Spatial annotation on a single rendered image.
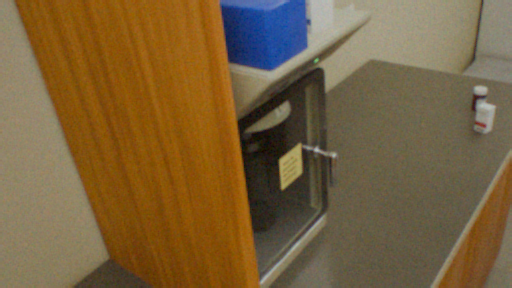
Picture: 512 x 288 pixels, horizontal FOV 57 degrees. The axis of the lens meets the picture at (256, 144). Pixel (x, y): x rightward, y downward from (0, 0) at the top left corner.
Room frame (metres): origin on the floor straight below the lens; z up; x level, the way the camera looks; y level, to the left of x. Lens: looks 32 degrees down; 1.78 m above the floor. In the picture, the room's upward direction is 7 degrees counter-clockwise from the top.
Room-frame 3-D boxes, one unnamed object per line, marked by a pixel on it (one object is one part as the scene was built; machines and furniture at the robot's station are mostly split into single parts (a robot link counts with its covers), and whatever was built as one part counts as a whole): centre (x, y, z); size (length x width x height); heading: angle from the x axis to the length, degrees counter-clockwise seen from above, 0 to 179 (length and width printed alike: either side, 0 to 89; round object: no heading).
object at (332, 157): (0.86, -0.15, 1.17); 0.05 x 0.03 x 0.10; 48
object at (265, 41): (0.70, -0.03, 1.56); 0.10 x 0.10 x 0.09; 48
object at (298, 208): (0.80, -0.05, 1.19); 0.30 x 0.01 x 0.40; 138
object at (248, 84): (0.77, -0.09, 1.46); 0.32 x 0.12 x 0.10; 138
